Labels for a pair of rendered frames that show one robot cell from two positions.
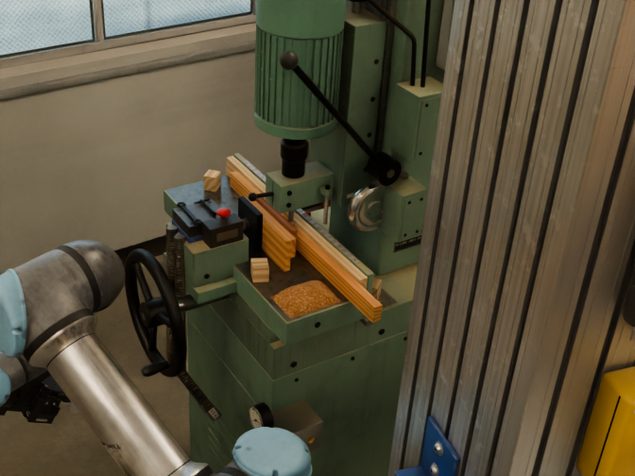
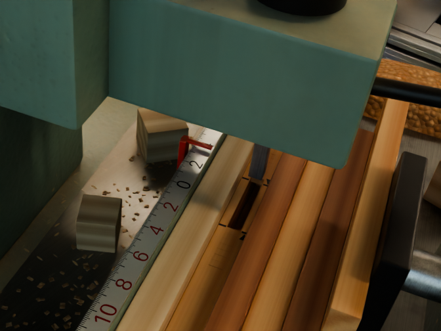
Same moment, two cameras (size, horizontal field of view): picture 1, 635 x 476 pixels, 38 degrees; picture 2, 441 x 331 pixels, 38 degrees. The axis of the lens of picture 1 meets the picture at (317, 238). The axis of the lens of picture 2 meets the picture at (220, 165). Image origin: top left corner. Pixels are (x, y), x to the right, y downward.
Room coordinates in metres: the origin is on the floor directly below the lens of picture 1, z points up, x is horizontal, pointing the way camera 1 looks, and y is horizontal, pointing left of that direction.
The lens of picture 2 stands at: (1.97, 0.27, 1.22)
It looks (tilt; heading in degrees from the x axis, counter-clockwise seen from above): 41 degrees down; 228
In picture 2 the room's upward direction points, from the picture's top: 9 degrees clockwise
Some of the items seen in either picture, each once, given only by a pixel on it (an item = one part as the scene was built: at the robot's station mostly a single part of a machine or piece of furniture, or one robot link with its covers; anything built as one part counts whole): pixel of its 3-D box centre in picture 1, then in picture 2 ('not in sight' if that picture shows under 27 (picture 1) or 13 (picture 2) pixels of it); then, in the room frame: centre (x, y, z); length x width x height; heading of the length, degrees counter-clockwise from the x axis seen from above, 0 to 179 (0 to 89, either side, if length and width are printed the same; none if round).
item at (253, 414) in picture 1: (263, 420); not in sight; (1.42, 0.09, 0.65); 0.06 x 0.04 x 0.08; 34
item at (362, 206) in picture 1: (371, 206); not in sight; (1.72, -0.11, 1.02); 0.12 x 0.03 x 0.12; 124
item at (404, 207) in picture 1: (400, 207); not in sight; (1.73, -0.18, 1.02); 0.09 x 0.07 x 0.12; 34
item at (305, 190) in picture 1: (300, 190); (245, 58); (1.76, 0.05, 1.03); 0.14 x 0.07 x 0.09; 124
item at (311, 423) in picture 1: (289, 433); not in sight; (1.46, 0.03, 0.58); 0.12 x 0.08 x 0.08; 124
